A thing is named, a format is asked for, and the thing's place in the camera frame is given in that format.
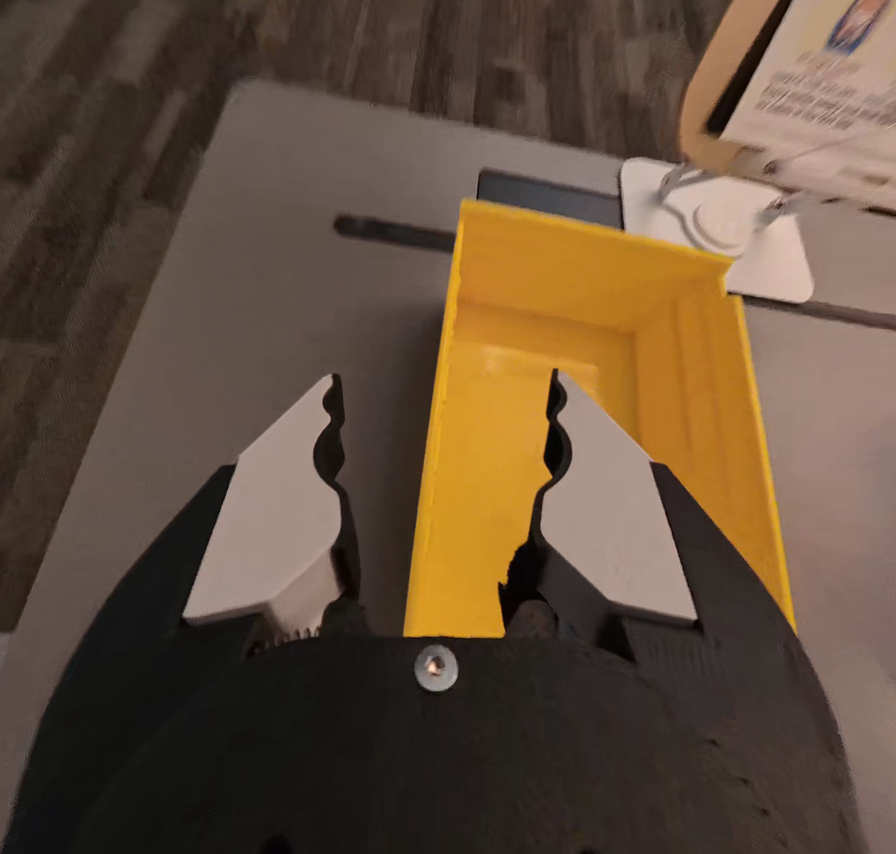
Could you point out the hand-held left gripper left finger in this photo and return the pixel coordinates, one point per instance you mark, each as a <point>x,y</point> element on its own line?
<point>273,518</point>

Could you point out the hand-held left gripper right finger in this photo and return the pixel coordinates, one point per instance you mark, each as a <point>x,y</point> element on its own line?
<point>609,518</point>

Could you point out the wooden clipboard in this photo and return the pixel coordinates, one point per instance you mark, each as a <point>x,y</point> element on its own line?
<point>728,63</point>

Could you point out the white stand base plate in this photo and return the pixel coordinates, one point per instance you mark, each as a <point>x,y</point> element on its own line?
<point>770,259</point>

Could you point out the yellow plastic box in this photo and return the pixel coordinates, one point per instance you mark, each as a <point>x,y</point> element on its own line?
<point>490,462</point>

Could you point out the printed instruction sheet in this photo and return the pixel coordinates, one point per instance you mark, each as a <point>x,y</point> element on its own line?
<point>826,63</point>

